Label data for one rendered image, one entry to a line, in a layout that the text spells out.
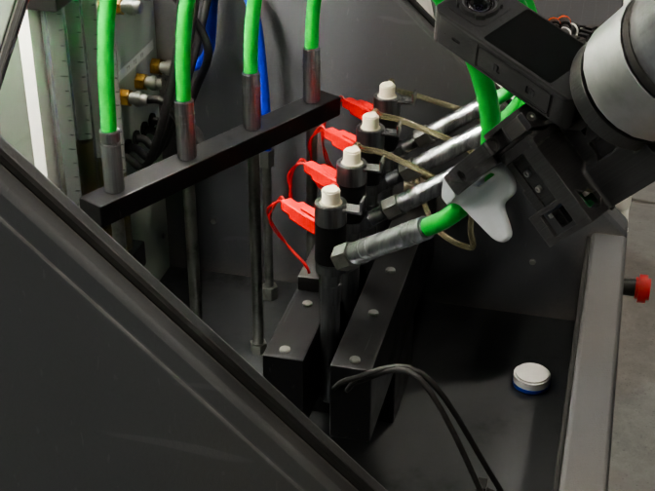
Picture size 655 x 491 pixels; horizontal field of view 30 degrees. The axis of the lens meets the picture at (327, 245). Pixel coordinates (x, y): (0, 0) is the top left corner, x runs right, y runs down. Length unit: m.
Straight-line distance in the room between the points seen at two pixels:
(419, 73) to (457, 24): 0.58
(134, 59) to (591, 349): 0.56
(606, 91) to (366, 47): 0.68
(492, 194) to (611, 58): 0.18
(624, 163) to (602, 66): 0.07
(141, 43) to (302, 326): 0.39
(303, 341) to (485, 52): 0.45
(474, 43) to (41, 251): 0.28
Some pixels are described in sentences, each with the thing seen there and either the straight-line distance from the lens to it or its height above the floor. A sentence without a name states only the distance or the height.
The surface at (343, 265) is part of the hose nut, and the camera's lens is 0.95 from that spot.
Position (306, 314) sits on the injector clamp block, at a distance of 1.15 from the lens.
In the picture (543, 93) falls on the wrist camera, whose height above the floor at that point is 1.33.
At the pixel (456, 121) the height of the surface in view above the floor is 1.10.
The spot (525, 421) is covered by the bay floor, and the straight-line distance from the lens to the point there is 1.27.
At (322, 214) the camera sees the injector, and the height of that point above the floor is 1.11.
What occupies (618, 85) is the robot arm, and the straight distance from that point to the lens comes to 0.66.
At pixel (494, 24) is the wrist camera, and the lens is 0.75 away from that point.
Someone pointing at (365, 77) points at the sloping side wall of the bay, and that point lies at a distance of 1.34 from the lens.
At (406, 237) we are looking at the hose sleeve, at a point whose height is 1.16.
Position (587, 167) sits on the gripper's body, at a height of 1.28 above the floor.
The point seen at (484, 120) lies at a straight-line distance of 0.83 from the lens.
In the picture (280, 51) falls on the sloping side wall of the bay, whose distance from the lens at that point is 1.35.
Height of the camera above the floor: 1.61
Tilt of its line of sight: 30 degrees down
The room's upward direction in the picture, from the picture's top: straight up
